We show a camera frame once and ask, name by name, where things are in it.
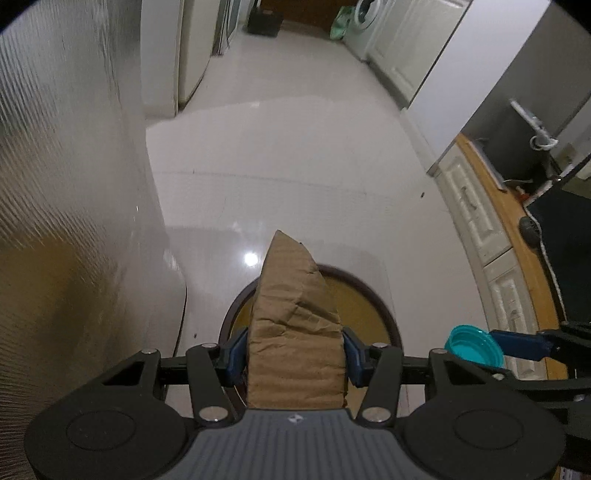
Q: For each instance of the teal plastic cup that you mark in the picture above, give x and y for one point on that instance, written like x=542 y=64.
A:
x=471 y=346

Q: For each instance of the green plastic bag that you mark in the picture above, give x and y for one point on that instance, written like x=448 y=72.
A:
x=341 y=27

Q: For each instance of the white refrigerator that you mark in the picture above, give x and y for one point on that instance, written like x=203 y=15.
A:
x=194 y=55

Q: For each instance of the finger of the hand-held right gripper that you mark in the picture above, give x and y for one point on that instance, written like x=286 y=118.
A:
x=521 y=344
x=545 y=385

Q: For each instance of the white sideboard with wooden top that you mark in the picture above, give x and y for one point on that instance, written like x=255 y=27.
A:
x=480 y=230

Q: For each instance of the grey bin with white liner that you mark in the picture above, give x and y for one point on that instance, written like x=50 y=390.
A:
x=508 y=143

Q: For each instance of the yellow plastic bin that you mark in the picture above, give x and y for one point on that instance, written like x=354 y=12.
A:
x=364 y=309

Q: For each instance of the black floor bin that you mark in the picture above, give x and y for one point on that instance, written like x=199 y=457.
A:
x=265 y=22

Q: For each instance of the white washing machine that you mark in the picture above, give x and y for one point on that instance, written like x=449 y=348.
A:
x=369 y=18

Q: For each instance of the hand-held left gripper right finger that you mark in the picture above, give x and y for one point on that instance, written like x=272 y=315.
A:
x=353 y=357

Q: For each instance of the small black round object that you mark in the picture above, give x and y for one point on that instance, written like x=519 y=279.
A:
x=530 y=229

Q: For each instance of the brown paper bag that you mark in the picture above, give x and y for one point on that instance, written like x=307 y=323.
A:
x=295 y=332

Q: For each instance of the dark printed cloth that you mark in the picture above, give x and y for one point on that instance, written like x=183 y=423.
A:
x=568 y=240

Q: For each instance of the white kitchen cabinet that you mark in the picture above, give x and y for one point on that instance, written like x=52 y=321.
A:
x=415 y=50

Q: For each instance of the brown wooden door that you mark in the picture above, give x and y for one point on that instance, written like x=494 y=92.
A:
x=309 y=7

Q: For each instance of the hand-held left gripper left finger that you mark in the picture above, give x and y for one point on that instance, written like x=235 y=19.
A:
x=236 y=355

